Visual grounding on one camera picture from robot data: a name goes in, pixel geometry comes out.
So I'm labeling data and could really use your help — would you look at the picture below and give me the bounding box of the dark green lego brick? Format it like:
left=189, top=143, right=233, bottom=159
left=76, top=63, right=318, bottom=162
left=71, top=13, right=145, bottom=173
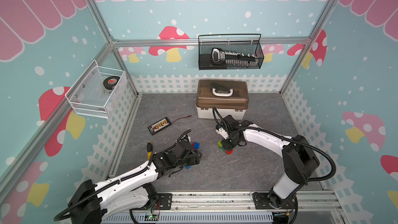
left=219, top=145, right=227, bottom=153

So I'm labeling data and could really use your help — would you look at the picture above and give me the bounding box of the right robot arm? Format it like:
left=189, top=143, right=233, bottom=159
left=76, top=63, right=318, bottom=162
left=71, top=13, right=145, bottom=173
left=215, top=115, right=337, bottom=209

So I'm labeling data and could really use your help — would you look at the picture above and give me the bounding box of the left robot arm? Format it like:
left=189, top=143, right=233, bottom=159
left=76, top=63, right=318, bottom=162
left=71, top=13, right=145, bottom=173
left=54, top=130, right=202, bottom=224

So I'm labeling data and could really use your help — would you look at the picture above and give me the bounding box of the brown lid storage box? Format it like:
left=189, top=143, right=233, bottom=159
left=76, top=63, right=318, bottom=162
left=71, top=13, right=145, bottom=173
left=195, top=79, right=249, bottom=120

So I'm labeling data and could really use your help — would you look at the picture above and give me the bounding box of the black charger board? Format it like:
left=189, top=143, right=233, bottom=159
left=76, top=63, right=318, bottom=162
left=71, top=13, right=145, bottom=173
left=148, top=117, right=172, bottom=135

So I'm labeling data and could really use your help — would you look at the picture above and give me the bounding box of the green circuit board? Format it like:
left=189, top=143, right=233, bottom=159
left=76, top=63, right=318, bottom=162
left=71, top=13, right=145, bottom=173
left=144, top=213, right=160, bottom=222

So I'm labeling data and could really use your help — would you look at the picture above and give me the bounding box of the screwdriver bit set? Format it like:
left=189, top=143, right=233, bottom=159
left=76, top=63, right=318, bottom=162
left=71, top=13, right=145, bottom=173
left=211, top=48, right=258, bottom=68

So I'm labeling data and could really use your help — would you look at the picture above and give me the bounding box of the black tape roll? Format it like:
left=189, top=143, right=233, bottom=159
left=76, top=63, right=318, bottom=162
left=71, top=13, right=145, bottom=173
left=103, top=76, right=121, bottom=90

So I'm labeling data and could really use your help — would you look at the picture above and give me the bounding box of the yellow handled screwdriver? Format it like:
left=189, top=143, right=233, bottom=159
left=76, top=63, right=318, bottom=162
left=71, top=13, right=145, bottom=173
left=146, top=142, right=153, bottom=160

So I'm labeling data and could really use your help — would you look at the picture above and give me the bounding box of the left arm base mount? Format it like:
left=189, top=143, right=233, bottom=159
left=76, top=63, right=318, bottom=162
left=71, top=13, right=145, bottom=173
left=132, top=194, right=173, bottom=211

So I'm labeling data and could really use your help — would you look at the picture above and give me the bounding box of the red black wire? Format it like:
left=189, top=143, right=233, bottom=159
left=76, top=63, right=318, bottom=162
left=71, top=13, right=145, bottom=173
left=170, top=115, right=193, bottom=125

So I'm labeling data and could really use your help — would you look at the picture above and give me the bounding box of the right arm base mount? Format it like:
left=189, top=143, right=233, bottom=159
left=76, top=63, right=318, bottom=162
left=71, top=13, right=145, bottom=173
left=252, top=192, right=297, bottom=211

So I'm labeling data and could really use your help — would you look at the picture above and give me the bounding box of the black wire wall basket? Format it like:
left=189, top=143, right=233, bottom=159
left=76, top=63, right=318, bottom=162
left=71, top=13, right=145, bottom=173
left=198, top=34, right=264, bottom=70

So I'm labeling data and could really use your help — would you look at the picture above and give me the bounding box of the white wire wall basket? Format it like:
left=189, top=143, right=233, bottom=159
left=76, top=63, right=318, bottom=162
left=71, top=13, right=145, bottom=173
left=65, top=61, right=127, bottom=119

